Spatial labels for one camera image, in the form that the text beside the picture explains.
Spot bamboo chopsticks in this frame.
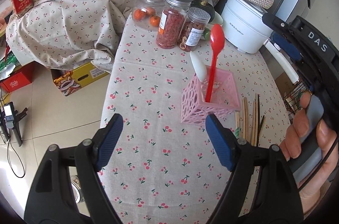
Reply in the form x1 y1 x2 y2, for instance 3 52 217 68
234 111 241 138

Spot red plastic spoon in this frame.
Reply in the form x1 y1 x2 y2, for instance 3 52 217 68
205 24 225 102

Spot right hand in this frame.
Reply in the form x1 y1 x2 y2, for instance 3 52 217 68
279 91 339 215

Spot white electric pot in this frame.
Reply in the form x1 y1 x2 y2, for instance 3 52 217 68
221 0 299 83

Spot black chopstick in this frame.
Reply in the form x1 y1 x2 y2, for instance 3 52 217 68
256 115 265 147
256 94 260 147

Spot pink plastic utensil basket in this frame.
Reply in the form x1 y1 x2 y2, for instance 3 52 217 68
180 65 242 126

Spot yellow cardboard box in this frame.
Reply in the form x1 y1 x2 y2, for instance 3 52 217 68
51 62 109 96

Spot glass jar with tomatoes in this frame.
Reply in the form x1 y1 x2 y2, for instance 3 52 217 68
132 0 165 31

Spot small green jade ball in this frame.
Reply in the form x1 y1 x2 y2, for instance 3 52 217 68
203 28 211 41

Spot dried fruit jar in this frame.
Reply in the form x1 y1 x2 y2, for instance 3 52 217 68
177 7 211 52

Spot red box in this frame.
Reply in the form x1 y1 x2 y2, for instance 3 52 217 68
1 62 35 93

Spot green squash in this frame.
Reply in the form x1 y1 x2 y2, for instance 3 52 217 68
191 0 215 23

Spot white plastic spoon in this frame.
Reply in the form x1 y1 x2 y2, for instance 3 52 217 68
190 51 207 82

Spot white bowl stack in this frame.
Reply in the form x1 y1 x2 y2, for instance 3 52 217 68
207 12 224 30

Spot black wire rack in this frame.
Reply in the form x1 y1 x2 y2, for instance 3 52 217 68
283 81 309 115

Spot black tipped chopstick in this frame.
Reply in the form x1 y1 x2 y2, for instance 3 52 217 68
256 115 265 147

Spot goji berry jar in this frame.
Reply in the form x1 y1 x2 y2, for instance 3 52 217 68
156 0 191 49

